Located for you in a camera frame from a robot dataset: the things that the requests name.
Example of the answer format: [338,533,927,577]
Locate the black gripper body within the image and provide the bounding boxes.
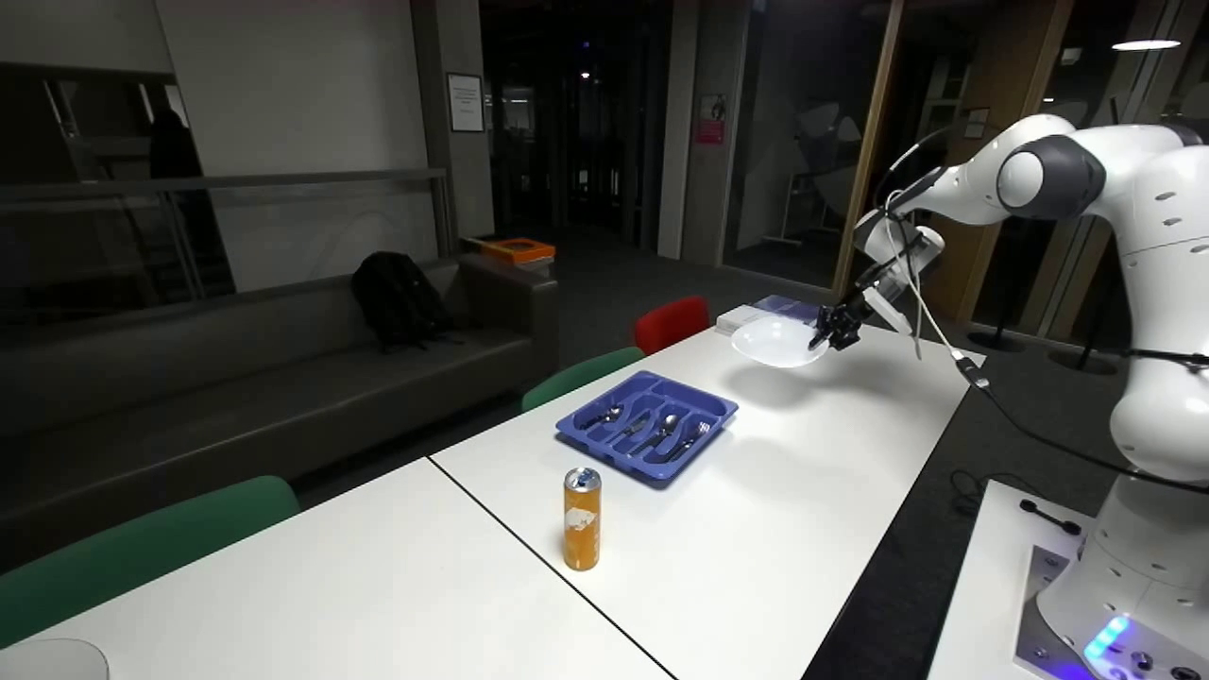
[827,282,893,329]

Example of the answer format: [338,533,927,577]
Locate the blue plastic cutlery tray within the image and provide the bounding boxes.
[552,367,741,490]

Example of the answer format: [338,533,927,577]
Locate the blue book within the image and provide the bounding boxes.
[751,291,832,329]

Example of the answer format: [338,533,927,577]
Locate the bright red chair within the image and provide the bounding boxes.
[629,296,719,358]

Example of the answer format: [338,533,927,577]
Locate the silver tablespoon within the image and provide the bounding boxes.
[633,408,692,459]

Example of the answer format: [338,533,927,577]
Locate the green chair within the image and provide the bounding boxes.
[516,345,651,417]
[0,473,303,651]

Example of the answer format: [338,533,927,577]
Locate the orange drink can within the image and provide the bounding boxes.
[558,466,603,573]

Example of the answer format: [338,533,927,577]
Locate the ceiling light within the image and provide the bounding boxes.
[1107,33,1186,57]

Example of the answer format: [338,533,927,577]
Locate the black backpack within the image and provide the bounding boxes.
[347,250,457,354]

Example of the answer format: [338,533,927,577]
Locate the glass metal balustrade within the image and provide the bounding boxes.
[0,167,453,315]

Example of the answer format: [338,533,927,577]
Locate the grey sofa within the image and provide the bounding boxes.
[0,259,561,565]

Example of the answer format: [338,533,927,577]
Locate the white round bowl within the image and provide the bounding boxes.
[0,635,113,680]

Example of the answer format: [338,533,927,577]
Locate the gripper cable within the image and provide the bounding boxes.
[899,221,1209,483]

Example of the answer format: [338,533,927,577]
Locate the red wall sign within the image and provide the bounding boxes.
[692,91,728,148]

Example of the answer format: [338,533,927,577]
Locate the black dumbbell shaped handle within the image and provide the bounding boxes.
[1016,498,1084,536]

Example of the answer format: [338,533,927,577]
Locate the framed wall notice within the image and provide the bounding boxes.
[447,73,488,138]

